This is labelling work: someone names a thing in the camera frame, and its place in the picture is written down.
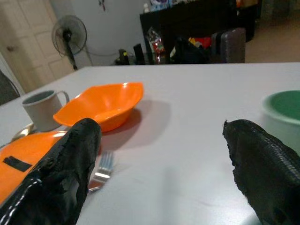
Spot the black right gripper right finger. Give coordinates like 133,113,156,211
222,119,300,225

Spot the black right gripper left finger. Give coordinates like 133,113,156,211
0,118,103,225

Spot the silver metal fork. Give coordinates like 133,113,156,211
88,151,115,193

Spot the mint green mug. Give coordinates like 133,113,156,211
262,90,300,155

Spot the black tape strip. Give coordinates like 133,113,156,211
3,156,33,172

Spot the orange plastic plate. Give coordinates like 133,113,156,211
0,130,71,204

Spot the gold metal spoon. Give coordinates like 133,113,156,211
10,123,36,143

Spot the grey ceramic mug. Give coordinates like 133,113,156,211
22,90,70,132

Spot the orange plastic bowl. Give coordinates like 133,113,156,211
53,82,144,133

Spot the dark grey chair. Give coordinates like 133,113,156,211
0,69,21,106

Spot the beige panel door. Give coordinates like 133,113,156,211
0,0,75,93

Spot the dark grey suitcase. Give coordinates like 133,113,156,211
210,27,246,64

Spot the dark bottle with yellow label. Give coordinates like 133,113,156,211
114,48,131,66

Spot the black standing fan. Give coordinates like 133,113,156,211
51,15,88,71

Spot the black speaker box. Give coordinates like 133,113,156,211
133,43,145,65

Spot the black bag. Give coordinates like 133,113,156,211
173,37,211,64

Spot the red and yellow bag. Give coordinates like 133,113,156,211
188,37,211,49

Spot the shiny red snack bag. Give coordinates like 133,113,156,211
146,27,166,64

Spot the black sideboard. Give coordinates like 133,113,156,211
140,0,237,64

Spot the blue purple package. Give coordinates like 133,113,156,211
150,0,174,11

